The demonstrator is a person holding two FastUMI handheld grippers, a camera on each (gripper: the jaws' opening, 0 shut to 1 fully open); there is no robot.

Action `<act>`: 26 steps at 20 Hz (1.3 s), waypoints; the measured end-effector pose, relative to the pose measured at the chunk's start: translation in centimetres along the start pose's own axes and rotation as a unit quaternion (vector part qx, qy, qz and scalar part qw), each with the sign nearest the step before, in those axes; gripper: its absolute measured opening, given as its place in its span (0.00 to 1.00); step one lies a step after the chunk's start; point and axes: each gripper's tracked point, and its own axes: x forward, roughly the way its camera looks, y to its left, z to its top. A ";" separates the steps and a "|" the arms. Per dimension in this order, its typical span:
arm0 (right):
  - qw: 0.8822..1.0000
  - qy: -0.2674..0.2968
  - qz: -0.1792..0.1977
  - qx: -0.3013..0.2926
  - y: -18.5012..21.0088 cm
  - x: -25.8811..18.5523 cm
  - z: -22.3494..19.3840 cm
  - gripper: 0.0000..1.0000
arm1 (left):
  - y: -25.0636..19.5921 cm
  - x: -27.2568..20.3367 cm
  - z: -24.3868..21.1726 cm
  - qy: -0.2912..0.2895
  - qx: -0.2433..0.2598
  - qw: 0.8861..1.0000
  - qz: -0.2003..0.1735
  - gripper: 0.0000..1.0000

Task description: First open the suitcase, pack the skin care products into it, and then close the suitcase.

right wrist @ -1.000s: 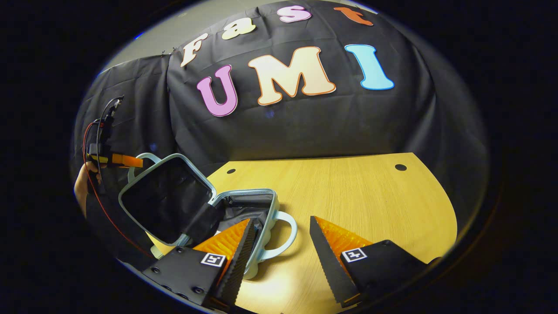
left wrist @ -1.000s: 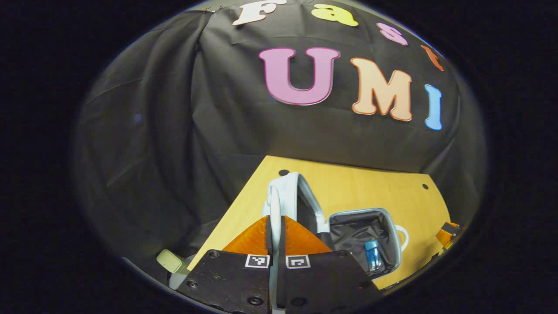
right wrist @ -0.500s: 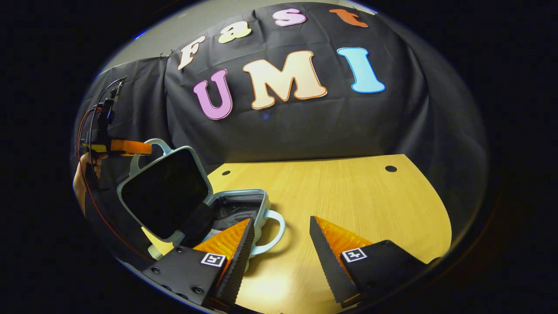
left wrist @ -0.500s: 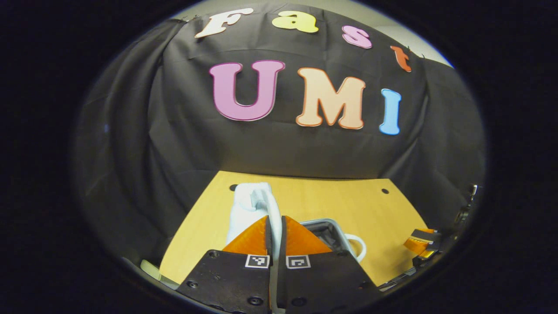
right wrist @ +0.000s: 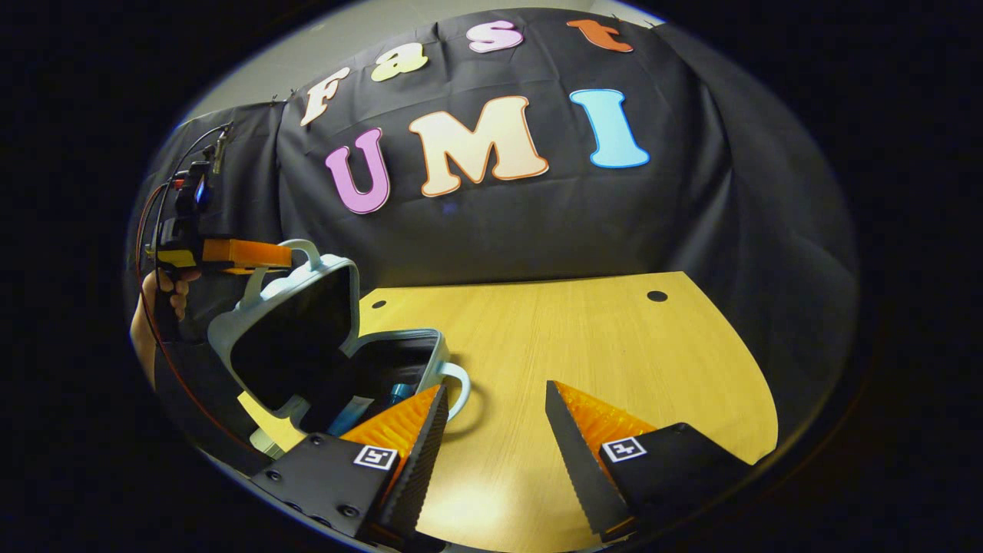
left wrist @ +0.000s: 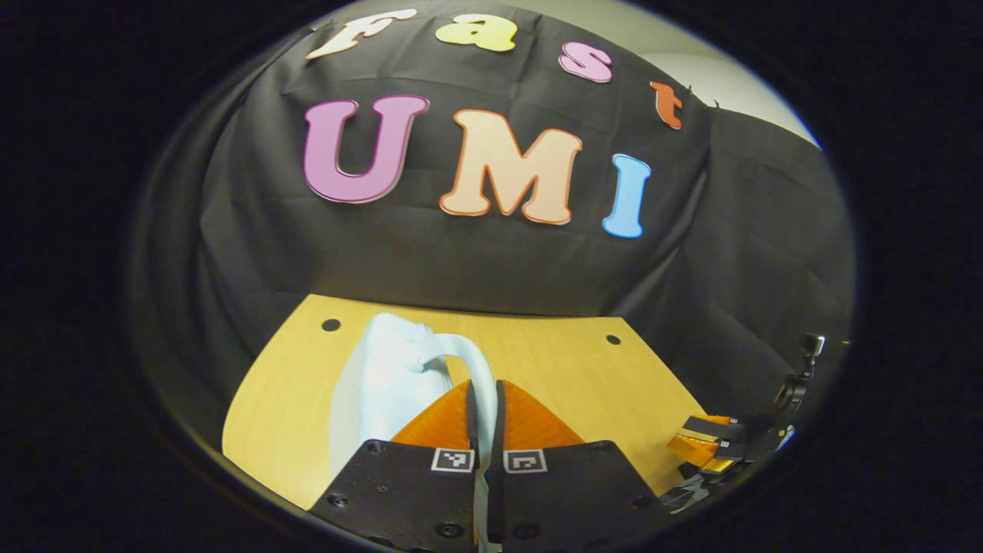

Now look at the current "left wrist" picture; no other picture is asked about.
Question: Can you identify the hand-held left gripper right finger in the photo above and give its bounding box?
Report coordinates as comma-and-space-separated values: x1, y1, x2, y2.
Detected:
487, 378, 678, 553

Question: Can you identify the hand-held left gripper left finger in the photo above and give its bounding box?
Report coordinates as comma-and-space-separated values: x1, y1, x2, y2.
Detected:
311, 379, 482, 553

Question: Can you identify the light blue suitcase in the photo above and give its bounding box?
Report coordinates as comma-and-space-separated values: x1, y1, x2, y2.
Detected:
328, 311, 501, 553

